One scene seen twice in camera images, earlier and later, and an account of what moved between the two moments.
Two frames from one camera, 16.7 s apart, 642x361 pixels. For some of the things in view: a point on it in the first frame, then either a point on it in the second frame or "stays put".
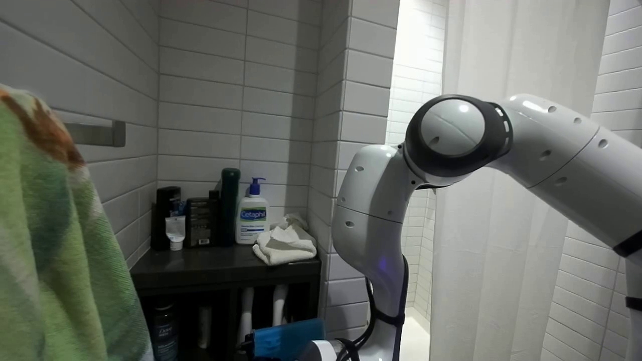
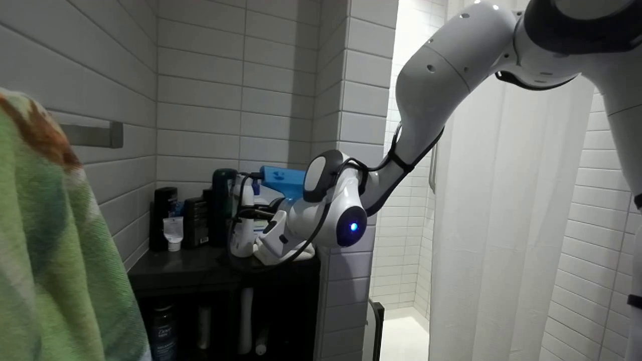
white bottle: x=280 y=295 -> x=243 y=230
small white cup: x=175 y=228 stays put
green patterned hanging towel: x=67 y=290 stays put
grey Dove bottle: x=164 y=333 stays put
